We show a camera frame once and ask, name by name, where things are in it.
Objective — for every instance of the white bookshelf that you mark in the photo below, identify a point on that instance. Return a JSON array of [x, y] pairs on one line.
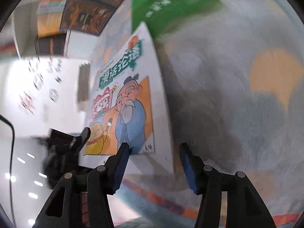
[[29, 21]]

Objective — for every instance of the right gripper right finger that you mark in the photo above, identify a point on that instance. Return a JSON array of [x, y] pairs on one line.
[[204, 181]]

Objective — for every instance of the patterned grey rug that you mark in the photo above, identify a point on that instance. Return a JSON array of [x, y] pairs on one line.
[[233, 79]]

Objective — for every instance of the Lunyu teal title book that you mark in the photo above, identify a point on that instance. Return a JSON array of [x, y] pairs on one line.
[[128, 106]]

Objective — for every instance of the dark ornate encyclopedia book lower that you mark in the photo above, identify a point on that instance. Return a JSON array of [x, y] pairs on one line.
[[87, 16]]

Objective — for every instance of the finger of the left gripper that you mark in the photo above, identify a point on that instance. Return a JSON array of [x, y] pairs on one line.
[[79, 141]]

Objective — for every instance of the stack of sorted books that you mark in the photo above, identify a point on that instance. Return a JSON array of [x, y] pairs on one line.
[[83, 86]]

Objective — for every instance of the green Aesop fables book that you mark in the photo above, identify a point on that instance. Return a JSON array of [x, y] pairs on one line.
[[161, 16]]

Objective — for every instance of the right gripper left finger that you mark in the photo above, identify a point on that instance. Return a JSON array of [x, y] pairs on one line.
[[102, 181]]

